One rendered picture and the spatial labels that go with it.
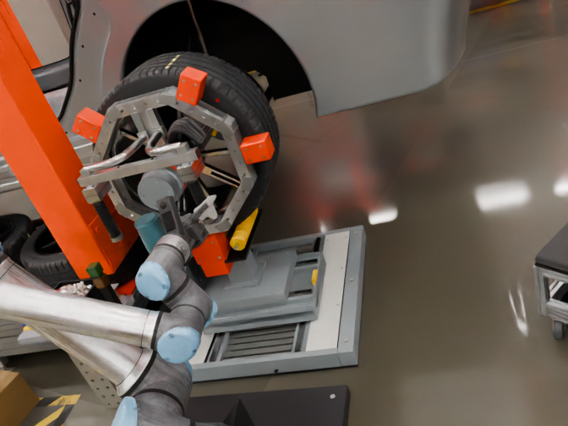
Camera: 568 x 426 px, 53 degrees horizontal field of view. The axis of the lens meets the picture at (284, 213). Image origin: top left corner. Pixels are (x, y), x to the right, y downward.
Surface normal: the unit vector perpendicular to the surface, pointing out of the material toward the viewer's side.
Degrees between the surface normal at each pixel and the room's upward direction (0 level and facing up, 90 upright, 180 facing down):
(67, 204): 90
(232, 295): 0
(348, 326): 0
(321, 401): 0
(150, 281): 84
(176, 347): 86
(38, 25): 90
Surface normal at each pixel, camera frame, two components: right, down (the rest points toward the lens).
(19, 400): 0.87, -0.05
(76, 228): -0.16, 0.54
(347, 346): -0.31, -0.83
